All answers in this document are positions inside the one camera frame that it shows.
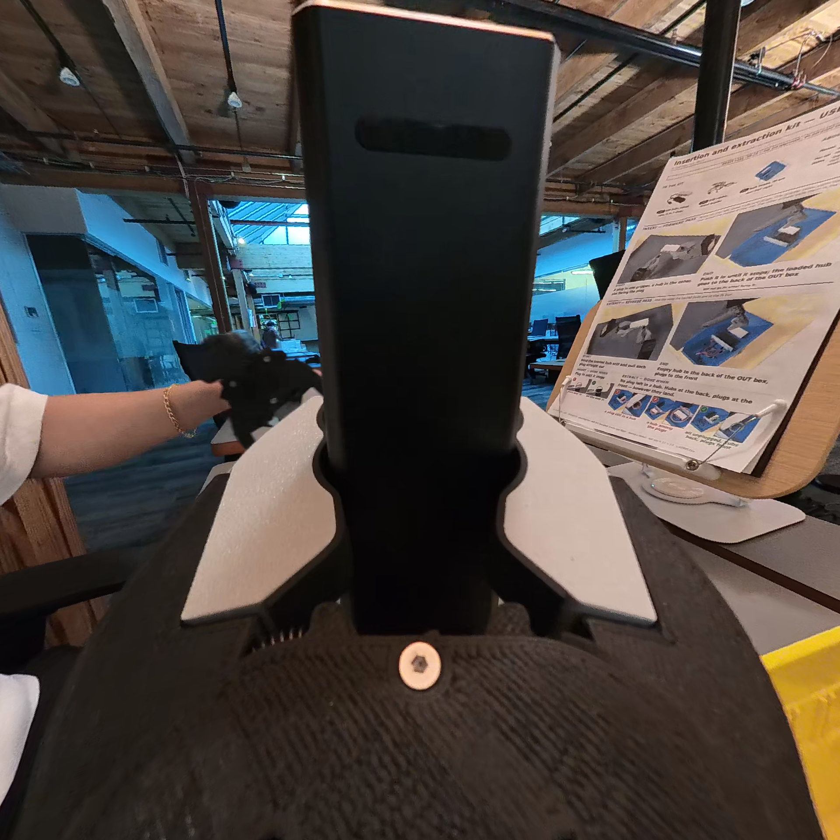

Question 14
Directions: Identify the black ceiling pipe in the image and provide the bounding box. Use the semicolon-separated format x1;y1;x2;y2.
459;0;840;99

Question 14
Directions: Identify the person's left hand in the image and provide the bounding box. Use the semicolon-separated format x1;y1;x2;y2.
188;379;232;432

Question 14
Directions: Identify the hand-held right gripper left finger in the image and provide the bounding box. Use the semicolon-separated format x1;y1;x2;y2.
180;394;355;624

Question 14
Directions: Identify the printed instruction sheet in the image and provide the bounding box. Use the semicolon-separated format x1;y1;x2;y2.
560;98;840;475

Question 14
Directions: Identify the black printed usb hub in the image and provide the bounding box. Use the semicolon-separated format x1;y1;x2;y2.
290;0;560;636

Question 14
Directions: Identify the gold chain bracelet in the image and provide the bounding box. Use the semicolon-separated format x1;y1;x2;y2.
162;384;198;439

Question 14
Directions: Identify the black vertical pole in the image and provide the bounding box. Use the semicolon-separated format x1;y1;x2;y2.
691;0;744;153

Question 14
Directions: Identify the glass skylight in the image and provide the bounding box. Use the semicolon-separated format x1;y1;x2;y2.
228;201;311;245

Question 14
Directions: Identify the yellow plastic bin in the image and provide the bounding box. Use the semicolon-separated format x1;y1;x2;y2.
760;625;840;840

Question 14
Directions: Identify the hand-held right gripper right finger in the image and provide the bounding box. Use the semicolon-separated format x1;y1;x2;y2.
491;397;658;637

